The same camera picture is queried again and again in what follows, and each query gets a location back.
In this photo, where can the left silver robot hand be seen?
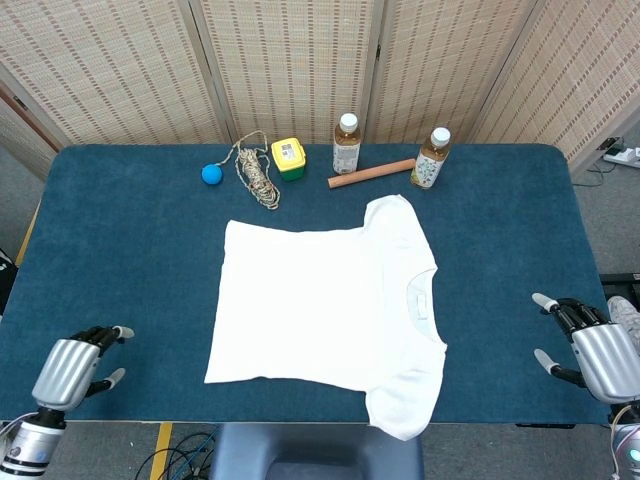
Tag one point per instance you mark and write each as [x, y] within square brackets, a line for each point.
[65, 370]

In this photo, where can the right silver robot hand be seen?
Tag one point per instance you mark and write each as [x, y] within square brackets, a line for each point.
[607, 360]

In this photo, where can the white t-shirt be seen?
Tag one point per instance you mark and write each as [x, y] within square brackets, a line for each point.
[320, 300]

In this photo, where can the woven bamboo folding screen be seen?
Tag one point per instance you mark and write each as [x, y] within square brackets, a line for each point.
[300, 65]

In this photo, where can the white grey sneaker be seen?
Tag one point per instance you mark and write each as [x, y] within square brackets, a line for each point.
[622, 307]

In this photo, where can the black stand foot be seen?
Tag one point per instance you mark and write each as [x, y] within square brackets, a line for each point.
[620, 279]

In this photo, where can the blue felt table cloth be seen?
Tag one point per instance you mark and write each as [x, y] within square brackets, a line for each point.
[125, 240]

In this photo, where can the white power strip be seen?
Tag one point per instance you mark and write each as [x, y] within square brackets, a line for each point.
[625, 156]

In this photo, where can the blue ball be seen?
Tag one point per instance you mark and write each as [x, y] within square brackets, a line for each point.
[212, 175]

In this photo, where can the tea bottle with floral label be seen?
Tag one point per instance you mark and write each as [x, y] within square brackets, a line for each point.
[430, 165]

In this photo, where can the wooden cylinder stick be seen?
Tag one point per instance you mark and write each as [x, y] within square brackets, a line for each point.
[370, 173]

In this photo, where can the yellow-lidded green container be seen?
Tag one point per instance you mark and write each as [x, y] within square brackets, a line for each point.
[289, 157]

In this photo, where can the tea bottle with text label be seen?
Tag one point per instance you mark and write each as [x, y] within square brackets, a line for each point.
[346, 150]

